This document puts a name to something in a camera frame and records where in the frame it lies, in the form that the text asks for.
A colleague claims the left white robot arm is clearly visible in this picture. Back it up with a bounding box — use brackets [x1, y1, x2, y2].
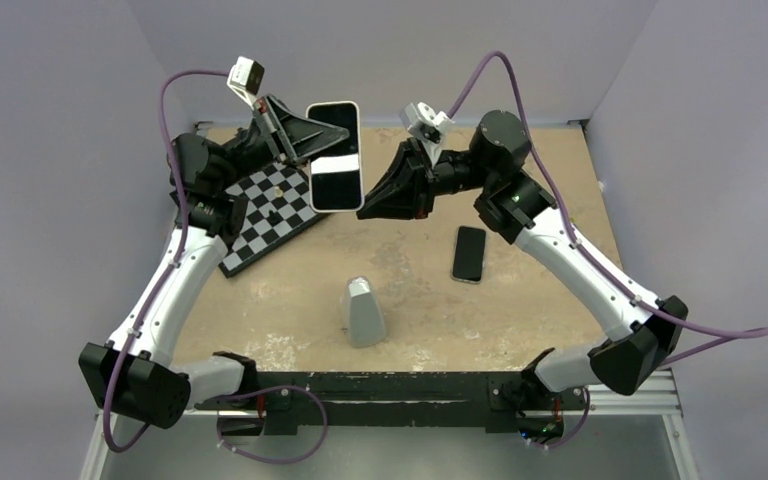
[78, 95, 350, 429]

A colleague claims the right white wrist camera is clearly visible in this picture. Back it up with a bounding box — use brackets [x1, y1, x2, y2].
[400, 102, 455, 167]

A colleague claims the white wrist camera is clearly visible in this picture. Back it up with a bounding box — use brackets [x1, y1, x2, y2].
[226, 56, 265, 108]
[400, 102, 455, 167]

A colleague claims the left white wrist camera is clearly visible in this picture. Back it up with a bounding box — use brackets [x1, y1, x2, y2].
[226, 56, 265, 108]

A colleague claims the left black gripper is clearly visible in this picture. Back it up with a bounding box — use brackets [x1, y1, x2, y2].
[218, 95, 353, 193]

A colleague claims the grey tapered block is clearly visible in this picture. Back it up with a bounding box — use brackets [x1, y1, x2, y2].
[340, 276, 387, 349]

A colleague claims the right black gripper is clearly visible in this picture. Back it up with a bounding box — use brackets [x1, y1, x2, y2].
[355, 135, 495, 219]

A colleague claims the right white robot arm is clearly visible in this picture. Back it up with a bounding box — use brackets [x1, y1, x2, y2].
[356, 103, 688, 407]

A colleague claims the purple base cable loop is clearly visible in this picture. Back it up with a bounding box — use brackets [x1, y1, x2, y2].
[216, 386, 330, 466]

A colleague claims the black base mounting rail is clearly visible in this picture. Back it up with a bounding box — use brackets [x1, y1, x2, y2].
[201, 371, 585, 436]

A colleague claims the white phone case with phone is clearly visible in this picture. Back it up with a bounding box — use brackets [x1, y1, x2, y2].
[306, 100, 364, 213]

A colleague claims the black smartphone on table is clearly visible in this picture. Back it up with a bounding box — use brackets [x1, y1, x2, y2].
[451, 226, 487, 284]

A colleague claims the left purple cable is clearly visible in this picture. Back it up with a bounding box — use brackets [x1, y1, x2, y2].
[102, 69, 233, 455]

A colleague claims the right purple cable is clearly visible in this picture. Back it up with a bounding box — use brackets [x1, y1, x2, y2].
[446, 50, 768, 369]

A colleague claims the black white chessboard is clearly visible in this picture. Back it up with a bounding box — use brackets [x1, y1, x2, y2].
[219, 162, 327, 278]

